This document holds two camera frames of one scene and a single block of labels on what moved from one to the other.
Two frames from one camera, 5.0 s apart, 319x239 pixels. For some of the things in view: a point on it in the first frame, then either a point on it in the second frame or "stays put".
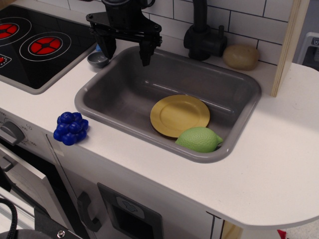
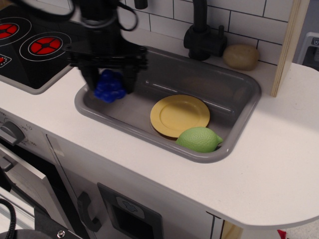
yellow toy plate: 171,114 stays put
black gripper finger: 146,50 → 129,76
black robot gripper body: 124,20 → 102,45
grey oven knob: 10,133 stays put
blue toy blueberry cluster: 71,128 → 110,86
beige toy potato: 241,57 stays put
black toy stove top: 38,49 stays put
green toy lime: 199,139 stays put
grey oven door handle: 9,167 stays put
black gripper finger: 107,44 → 90,75
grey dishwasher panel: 130,219 stays put
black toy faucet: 198,39 stays put
